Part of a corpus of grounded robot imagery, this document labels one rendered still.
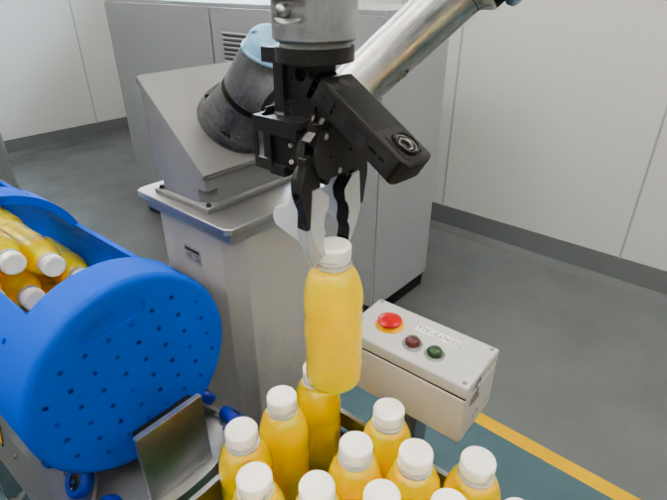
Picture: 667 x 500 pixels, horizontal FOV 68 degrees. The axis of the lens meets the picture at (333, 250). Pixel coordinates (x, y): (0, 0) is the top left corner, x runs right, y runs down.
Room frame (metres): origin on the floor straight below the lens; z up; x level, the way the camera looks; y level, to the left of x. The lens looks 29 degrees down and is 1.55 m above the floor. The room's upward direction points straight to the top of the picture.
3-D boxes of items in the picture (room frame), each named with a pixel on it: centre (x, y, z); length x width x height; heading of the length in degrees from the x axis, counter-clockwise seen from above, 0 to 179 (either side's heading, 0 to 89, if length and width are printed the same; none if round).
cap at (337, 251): (0.46, 0.00, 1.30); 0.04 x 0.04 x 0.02
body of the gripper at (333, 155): (0.48, 0.02, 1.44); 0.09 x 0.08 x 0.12; 51
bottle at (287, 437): (0.47, 0.07, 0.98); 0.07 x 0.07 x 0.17
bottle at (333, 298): (0.46, 0.00, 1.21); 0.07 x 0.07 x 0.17
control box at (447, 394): (0.56, -0.12, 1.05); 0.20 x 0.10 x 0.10; 51
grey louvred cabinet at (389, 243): (2.94, 0.46, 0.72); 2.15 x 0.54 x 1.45; 49
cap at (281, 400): (0.47, 0.07, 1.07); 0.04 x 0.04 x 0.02
